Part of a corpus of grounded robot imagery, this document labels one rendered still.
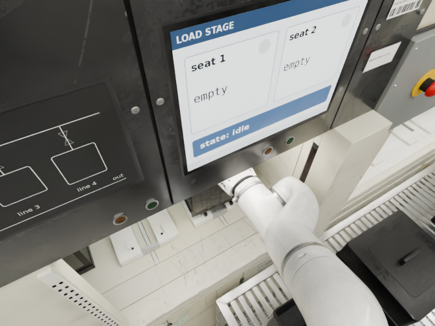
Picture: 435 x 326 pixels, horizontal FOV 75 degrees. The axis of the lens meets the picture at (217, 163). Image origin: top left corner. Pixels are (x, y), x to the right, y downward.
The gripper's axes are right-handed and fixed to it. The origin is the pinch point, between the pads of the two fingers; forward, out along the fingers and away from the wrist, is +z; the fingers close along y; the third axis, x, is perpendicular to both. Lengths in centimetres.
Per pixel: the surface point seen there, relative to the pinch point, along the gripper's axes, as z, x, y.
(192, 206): -4.3, -16.7, -11.0
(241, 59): -24, 44, -11
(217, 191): -5.0, -13.9, -2.3
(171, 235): -3.8, -28.6, -19.6
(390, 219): -38, -33, 53
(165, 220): 2.3, -28.6, -19.3
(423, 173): -29, -42, 95
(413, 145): -19, -32, 93
